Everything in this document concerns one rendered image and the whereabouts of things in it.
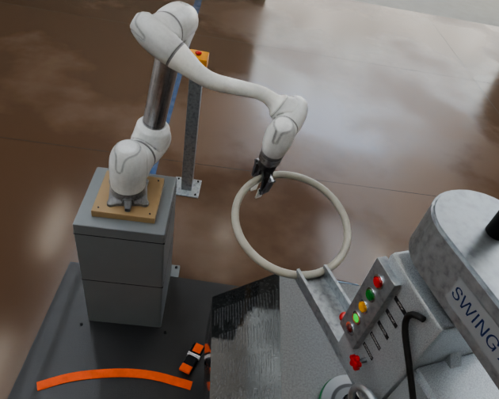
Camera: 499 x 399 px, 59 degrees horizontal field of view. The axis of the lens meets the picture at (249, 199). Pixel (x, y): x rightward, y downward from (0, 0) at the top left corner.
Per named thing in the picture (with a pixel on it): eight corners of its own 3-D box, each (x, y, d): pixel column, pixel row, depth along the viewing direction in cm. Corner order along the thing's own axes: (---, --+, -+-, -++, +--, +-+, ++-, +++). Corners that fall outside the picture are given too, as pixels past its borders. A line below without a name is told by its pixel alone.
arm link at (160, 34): (176, 46, 146) (192, 32, 155) (131, 8, 142) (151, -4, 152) (159, 73, 154) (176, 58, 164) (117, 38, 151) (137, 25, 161)
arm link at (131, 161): (102, 188, 194) (99, 149, 179) (123, 165, 207) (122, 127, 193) (135, 200, 192) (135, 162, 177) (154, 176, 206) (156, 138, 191)
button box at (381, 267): (361, 347, 114) (405, 283, 95) (352, 350, 113) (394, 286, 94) (348, 321, 119) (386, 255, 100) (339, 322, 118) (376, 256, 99)
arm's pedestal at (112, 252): (76, 328, 239) (55, 231, 185) (100, 257, 275) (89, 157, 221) (168, 337, 244) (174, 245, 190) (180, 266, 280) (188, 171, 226)
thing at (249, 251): (367, 270, 169) (371, 267, 167) (248, 290, 154) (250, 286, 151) (325, 169, 194) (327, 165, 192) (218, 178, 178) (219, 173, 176)
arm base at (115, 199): (105, 213, 192) (105, 204, 188) (108, 179, 207) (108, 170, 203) (148, 213, 196) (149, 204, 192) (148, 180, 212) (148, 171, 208)
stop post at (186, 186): (201, 180, 342) (216, 49, 269) (197, 198, 328) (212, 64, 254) (176, 176, 341) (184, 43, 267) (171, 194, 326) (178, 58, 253)
